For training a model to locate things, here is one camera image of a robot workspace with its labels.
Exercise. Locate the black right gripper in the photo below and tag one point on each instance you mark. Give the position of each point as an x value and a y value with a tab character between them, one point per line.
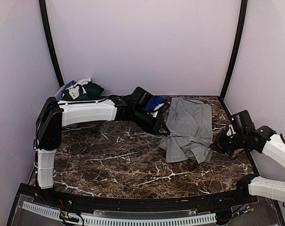
218	145

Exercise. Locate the black frame post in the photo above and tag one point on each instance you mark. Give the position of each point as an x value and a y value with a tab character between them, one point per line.
235	49
50	43

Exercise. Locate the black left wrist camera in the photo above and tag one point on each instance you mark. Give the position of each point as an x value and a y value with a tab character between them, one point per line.
139	99

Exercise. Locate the right black frame post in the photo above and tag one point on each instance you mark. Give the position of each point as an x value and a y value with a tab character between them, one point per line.
235	49

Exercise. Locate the left black frame post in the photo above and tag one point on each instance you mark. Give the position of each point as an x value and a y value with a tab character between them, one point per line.
50	43

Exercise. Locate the blue patterned garment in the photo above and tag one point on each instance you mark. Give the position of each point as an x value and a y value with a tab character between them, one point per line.
69	84

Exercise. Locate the white slotted cable duct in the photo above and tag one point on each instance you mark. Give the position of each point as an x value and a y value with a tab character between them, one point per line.
92	220

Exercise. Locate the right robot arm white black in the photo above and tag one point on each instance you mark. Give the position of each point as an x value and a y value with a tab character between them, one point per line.
264	141

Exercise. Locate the blue printed t-shirt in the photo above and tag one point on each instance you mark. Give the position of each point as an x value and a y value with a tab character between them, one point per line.
155	103

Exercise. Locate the dark garment under pile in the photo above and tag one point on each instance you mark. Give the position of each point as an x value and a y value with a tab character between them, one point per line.
93	90

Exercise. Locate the grey button shirt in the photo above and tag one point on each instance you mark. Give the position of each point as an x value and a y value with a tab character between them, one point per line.
190	125

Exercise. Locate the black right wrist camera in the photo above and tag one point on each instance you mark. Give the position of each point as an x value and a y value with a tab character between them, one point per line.
241	124

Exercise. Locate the dark green white garment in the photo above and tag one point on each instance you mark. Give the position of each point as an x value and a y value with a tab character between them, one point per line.
76	93

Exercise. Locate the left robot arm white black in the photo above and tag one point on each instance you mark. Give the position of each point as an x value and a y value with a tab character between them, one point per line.
58	114

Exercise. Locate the grey plastic laundry basket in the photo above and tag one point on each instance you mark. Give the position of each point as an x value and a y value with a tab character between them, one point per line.
58	94

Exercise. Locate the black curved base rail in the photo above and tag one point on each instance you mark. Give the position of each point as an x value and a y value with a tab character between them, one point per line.
82	203

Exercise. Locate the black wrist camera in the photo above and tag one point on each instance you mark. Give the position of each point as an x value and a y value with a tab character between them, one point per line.
139	99
241	124

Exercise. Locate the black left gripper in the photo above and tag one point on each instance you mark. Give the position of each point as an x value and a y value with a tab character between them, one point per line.
156	125

